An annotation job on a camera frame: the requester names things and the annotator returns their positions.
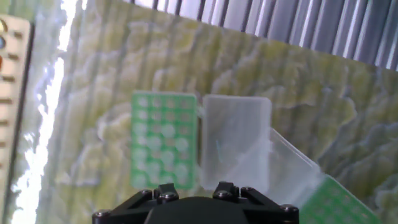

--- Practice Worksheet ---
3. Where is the clear tip box green rack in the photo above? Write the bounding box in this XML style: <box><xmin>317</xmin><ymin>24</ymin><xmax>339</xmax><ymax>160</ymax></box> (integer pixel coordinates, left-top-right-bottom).
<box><xmin>129</xmin><ymin>90</ymin><xmax>274</xmax><ymax>194</ymax></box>
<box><xmin>269</xmin><ymin>127</ymin><xmax>385</xmax><ymax>224</ymax></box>

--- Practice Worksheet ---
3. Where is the green marble patterned mat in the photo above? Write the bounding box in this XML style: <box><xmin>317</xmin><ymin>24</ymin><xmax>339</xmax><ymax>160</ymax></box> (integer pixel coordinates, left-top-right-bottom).
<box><xmin>0</xmin><ymin>0</ymin><xmax>398</xmax><ymax>224</ymax></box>

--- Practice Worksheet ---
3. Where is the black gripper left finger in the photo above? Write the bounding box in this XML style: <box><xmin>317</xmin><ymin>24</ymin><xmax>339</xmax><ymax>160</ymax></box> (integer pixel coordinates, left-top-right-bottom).
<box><xmin>92</xmin><ymin>182</ymin><xmax>180</xmax><ymax>224</ymax></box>

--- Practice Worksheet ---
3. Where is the wooden shape puzzle board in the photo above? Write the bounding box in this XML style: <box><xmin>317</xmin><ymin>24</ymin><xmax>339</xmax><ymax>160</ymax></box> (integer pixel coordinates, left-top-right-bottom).
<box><xmin>0</xmin><ymin>14</ymin><xmax>32</xmax><ymax>224</ymax></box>

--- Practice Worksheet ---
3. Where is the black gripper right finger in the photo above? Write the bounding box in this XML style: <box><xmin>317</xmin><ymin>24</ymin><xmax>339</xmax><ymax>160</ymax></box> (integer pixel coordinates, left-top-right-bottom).
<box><xmin>212</xmin><ymin>181</ymin><xmax>300</xmax><ymax>224</ymax></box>

